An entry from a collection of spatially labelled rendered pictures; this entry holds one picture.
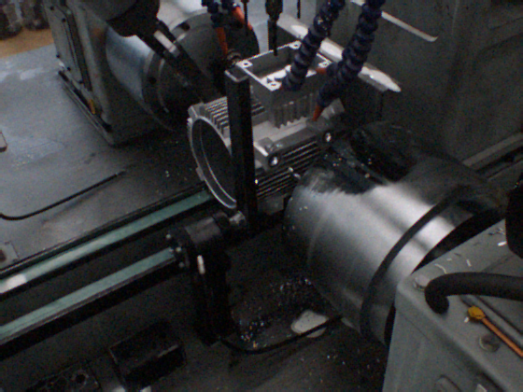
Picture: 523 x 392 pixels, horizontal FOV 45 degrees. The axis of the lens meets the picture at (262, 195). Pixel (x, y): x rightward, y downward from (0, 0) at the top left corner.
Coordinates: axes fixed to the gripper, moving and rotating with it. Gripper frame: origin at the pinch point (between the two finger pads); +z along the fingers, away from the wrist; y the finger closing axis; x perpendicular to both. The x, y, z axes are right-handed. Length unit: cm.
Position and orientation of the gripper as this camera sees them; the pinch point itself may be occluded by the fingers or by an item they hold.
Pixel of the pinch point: (203, 88)
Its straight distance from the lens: 99.5
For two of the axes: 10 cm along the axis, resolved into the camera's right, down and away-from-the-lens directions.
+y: -5.5, -5.3, 6.4
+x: -7.0, 7.1, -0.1
